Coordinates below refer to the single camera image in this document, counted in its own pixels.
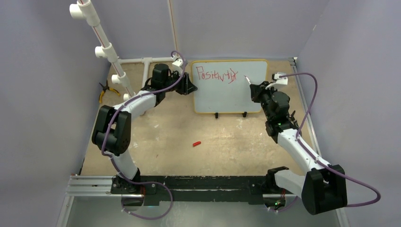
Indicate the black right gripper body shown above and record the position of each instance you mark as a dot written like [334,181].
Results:
[266,93]

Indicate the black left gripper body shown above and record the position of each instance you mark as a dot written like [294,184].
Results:
[179,87]

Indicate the yellow-framed whiteboard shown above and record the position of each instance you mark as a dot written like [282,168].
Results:
[222,86]

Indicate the red marker cap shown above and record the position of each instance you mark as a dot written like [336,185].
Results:
[196,143]

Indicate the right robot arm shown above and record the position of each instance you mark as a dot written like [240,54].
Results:
[322,187]

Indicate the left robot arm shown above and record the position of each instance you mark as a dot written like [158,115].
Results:
[112,131]

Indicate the metal whiteboard stand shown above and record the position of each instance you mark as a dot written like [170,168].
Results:
[218,115]

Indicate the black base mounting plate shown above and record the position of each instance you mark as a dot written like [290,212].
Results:
[156,188]

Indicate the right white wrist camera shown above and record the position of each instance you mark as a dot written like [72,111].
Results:
[280,80]

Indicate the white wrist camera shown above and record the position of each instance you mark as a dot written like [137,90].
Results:
[280,80]
[177,64]

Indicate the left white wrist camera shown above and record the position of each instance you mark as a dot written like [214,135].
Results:
[177,64]

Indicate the green-handled pliers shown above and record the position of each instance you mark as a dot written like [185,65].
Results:
[292,118]

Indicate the yellow-handled pliers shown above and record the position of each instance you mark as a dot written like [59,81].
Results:
[105,87]

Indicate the white PVC pipe frame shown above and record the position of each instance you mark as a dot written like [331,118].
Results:
[130,31]

